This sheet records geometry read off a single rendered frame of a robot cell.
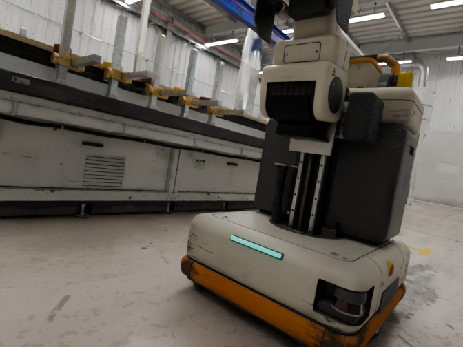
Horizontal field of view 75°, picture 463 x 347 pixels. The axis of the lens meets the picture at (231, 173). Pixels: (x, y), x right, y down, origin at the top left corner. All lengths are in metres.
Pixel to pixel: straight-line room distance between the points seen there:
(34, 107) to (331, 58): 1.27
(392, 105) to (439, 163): 10.64
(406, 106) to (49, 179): 1.72
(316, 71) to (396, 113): 0.33
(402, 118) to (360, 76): 0.23
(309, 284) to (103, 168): 1.51
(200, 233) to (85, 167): 1.09
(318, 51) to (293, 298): 0.70
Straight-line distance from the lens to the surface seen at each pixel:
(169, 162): 2.28
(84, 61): 1.53
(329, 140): 1.07
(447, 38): 11.43
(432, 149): 11.82
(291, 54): 1.02
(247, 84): 7.35
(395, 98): 1.14
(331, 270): 0.83
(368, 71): 1.24
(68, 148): 1.94
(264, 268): 0.91
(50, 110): 1.66
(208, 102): 1.93
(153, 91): 1.87
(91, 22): 9.85
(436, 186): 11.71
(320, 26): 1.04
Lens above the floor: 0.50
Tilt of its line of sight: 3 degrees down
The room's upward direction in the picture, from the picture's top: 9 degrees clockwise
